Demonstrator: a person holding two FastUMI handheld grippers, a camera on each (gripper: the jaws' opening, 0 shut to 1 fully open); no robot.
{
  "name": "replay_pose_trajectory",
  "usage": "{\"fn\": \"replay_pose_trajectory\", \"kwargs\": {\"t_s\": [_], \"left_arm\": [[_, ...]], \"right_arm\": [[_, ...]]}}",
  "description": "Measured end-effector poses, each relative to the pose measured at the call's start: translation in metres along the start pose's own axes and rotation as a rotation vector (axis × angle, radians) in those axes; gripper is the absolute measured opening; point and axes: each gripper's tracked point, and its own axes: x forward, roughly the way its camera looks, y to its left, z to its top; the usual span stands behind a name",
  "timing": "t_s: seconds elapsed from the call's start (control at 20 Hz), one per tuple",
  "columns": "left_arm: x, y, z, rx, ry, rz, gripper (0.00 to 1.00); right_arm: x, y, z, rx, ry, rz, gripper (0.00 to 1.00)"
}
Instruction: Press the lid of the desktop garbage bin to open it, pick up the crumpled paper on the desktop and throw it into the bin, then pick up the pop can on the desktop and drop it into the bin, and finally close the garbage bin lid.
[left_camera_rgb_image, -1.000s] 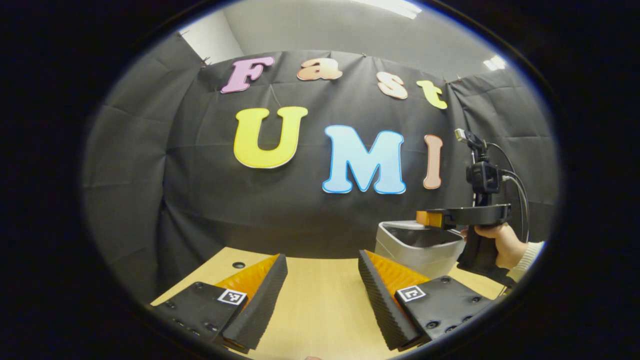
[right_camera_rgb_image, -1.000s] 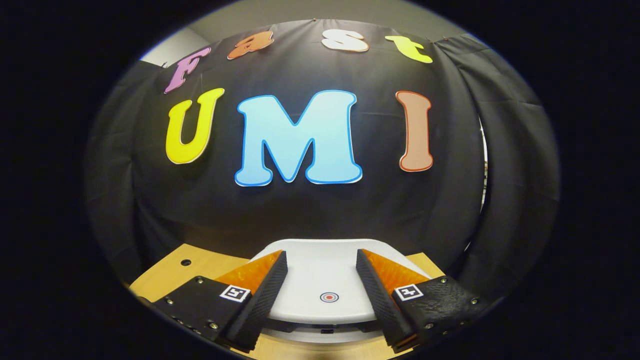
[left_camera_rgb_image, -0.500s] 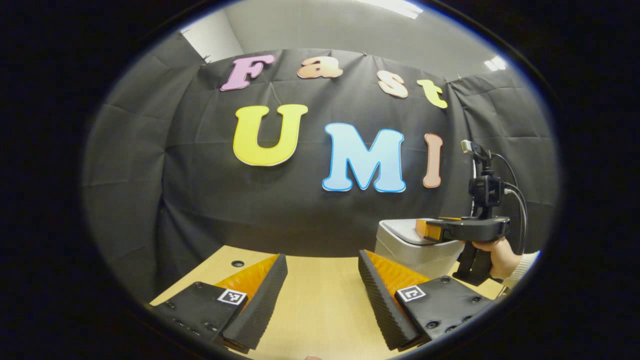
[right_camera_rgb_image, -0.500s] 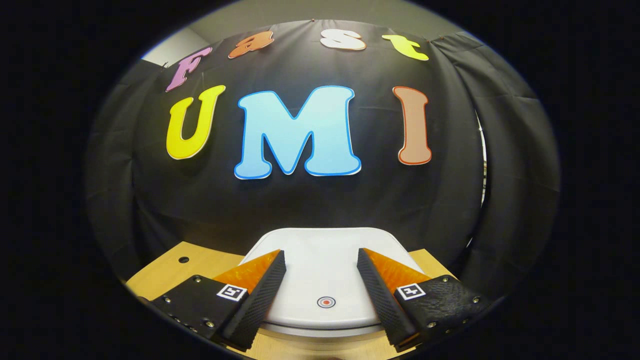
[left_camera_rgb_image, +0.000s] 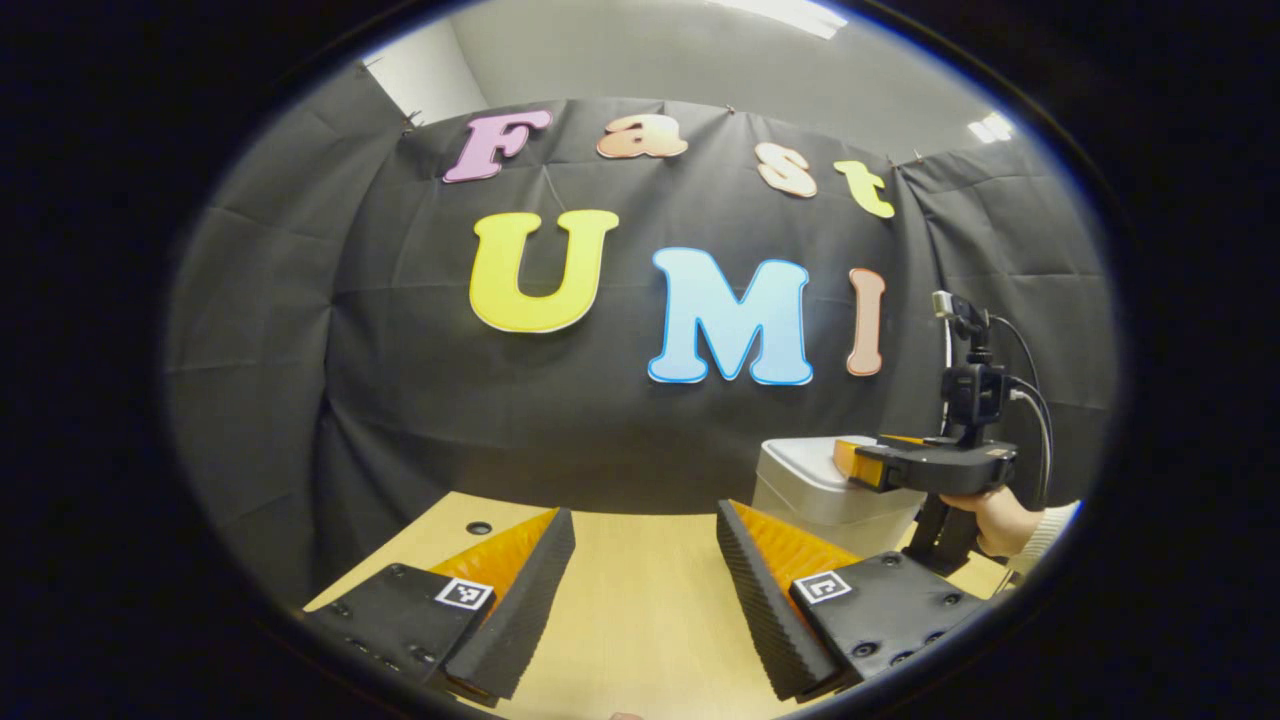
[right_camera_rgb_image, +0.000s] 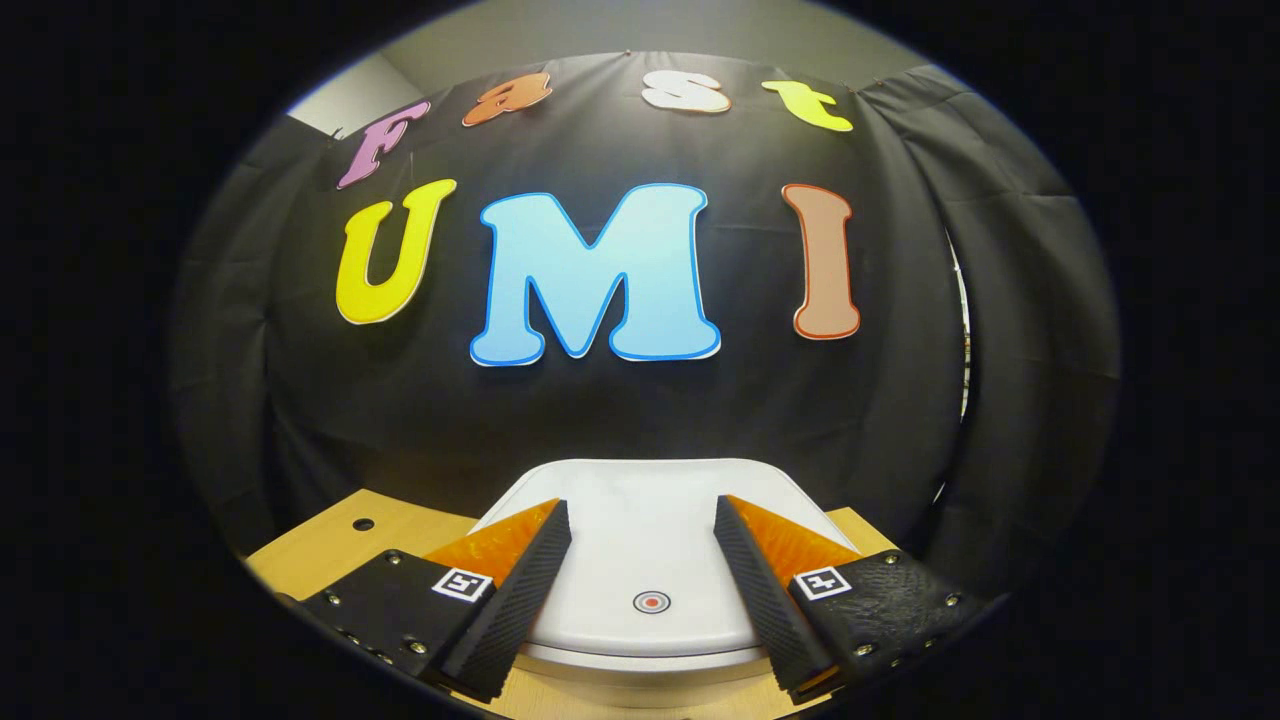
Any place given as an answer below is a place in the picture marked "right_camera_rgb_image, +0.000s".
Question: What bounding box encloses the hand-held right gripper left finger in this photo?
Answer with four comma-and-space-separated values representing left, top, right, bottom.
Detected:
300, 498, 573, 704

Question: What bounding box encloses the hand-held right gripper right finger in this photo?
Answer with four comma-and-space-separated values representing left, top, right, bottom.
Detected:
714, 494, 991, 706

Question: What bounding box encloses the white desktop garbage bin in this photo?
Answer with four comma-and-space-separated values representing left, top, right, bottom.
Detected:
470, 458, 861, 691

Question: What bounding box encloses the wooden desktop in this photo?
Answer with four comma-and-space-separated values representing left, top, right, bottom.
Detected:
245, 488, 896, 720

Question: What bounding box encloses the black backdrop cloth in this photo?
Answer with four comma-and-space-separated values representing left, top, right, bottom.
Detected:
165, 50, 1121, 601

